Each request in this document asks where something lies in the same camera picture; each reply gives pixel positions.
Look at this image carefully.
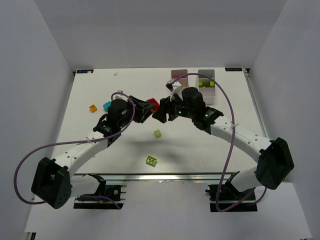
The red curved lego piece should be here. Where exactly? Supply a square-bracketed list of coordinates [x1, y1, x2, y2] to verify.
[146, 98, 160, 113]

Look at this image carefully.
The pale green 2x2 lego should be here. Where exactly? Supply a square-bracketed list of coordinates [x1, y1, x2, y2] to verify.
[153, 130, 162, 138]

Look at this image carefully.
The olive 2x2 lego brick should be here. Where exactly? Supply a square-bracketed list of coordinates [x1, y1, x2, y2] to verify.
[209, 81, 216, 88]

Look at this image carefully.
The orange small lego brick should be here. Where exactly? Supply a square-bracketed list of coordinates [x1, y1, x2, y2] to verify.
[89, 104, 98, 113]

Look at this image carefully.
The lime 2x2 lego brick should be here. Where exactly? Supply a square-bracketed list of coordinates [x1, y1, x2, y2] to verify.
[145, 155, 157, 167]

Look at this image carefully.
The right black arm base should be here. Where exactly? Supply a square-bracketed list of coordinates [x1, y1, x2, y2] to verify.
[205, 183, 258, 213]

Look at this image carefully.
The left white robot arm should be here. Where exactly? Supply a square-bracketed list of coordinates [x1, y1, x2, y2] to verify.
[31, 96, 159, 209]

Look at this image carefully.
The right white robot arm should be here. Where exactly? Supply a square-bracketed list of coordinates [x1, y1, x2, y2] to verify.
[152, 87, 294, 194]

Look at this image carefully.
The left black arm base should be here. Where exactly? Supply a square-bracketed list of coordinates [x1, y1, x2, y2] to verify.
[73, 174, 127, 210]

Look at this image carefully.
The left white sorting container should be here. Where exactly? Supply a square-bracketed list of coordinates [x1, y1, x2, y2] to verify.
[171, 69, 189, 88]

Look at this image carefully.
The white sorting container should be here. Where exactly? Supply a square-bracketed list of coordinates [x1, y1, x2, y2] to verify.
[171, 69, 189, 88]
[195, 69, 216, 105]

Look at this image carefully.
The cyan arched lego brick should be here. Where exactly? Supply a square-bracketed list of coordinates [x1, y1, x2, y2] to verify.
[103, 101, 112, 112]

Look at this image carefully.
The right white sorting container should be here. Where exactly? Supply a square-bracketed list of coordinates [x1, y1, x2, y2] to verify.
[195, 69, 216, 105]

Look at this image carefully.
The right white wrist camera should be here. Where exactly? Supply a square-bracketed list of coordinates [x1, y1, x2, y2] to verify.
[165, 79, 182, 102]

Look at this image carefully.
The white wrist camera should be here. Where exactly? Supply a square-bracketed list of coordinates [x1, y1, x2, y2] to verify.
[115, 90, 125, 100]
[165, 79, 182, 102]

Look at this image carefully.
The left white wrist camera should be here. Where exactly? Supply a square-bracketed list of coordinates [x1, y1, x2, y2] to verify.
[115, 90, 125, 100]

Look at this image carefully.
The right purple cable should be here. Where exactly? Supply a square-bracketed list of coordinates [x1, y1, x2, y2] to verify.
[166, 73, 268, 213]

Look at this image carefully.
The aluminium table rail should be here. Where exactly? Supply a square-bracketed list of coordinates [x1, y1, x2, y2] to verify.
[72, 172, 241, 183]

